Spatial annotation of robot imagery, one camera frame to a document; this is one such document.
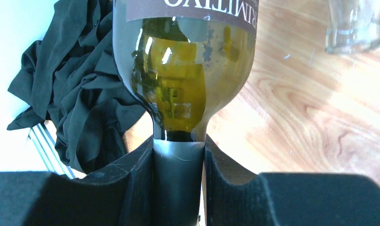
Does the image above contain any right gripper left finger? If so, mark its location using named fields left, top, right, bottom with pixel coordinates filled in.
left=0, top=138, right=152, bottom=226

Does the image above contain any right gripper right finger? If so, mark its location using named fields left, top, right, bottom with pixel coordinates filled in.
left=204, top=138, right=380, bottom=226

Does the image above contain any dark green wine bottle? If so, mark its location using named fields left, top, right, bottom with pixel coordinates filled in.
left=112, top=0, right=259, bottom=226

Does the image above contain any clear bottle middle lower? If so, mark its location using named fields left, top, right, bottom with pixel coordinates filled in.
left=325, top=0, right=380, bottom=55

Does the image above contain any black cloth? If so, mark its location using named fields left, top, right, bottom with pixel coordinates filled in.
left=7, top=0, right=145, bottom=174

